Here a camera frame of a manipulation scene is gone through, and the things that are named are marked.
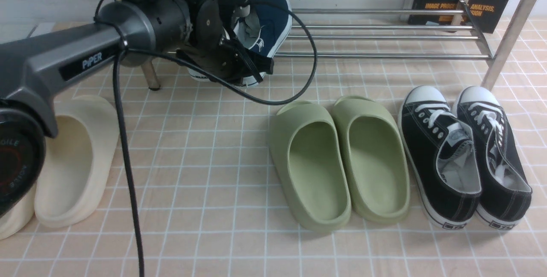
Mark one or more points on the green slide slipper right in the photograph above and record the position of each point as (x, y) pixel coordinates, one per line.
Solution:
(374, 159)

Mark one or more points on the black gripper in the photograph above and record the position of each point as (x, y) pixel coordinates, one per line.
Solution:
(202, 32)

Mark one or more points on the black canvas sneaker right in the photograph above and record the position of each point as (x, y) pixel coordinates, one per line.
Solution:
(506, 194)

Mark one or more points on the black canvas sneaker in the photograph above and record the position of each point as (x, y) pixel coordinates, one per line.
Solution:
(506, 194)
(441, 152)

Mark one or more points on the cream slide slipper right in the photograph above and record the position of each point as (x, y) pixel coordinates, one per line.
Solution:
(78, 161)

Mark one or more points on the navy canvas shoe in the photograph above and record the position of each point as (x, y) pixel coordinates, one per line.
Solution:
(263, 31)

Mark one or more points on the green slide slipper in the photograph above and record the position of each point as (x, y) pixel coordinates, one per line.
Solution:
(374, 159)
(304, 146)

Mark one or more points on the cream slide slipper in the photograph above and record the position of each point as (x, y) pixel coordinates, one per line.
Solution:
(14, 220)
(78, 161)

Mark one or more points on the black canvas sneaker left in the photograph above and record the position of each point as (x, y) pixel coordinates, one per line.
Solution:
(441, 152)

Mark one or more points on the cream slide slipper left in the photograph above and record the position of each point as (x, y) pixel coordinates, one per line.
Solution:
(14, 220)

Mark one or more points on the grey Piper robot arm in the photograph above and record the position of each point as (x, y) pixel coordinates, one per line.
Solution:
(34, 70)

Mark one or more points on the black image processing book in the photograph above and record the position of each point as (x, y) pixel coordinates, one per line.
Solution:
(487, 10)

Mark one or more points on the green slide slipper left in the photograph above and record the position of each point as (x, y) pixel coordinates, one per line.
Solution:
(304, 146)

